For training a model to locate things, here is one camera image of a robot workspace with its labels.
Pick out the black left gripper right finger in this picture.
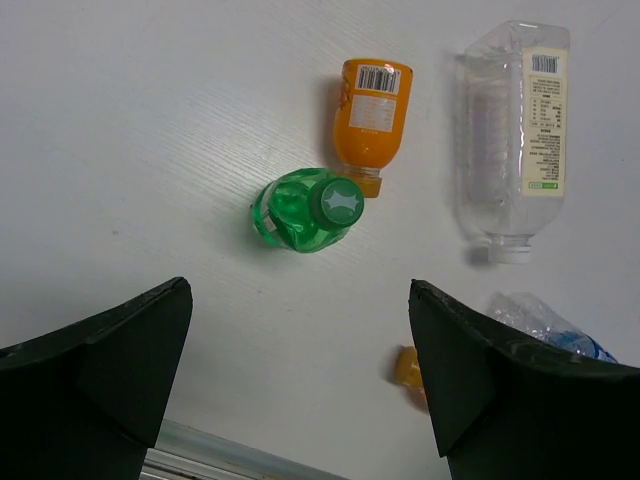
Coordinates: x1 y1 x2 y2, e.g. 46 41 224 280
409 280 639 479

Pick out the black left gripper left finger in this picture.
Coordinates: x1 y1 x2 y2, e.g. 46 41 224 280
1 277 193 479

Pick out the clear bottle yellow cap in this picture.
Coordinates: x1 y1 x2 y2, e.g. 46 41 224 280
392 346 428 411

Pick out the crushed clear bottle blue label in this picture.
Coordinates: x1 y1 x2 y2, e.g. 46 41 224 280
488 292 618 363

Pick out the green plastic bottle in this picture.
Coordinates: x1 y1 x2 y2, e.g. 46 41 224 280
252 168 365 253

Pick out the clear square bottle white cap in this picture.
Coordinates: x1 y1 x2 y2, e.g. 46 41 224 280
456 20 570 264

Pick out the orange juice bottle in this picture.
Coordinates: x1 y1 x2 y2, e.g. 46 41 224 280
333 58 414 198

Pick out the aluminium table edge rail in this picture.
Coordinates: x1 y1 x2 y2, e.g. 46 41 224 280
139 420 336 480

